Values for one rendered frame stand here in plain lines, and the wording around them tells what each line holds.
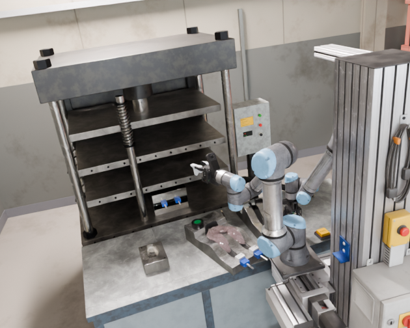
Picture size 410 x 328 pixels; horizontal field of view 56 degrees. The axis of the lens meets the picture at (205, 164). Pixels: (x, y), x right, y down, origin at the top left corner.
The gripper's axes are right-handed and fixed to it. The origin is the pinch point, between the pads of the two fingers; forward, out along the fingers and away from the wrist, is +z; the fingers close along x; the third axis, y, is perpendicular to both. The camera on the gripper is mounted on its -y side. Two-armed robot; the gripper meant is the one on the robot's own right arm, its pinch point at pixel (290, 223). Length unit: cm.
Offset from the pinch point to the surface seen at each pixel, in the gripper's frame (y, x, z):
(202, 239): -18, -53, 6
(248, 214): -25.4, -17.2, 1.7
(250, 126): -85, 14, -37
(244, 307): 4, -37, 50
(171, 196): -78, -58, 2
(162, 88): -159, -36, -64
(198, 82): -140, -7, -66
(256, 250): 6.9, -27.6, 6.4
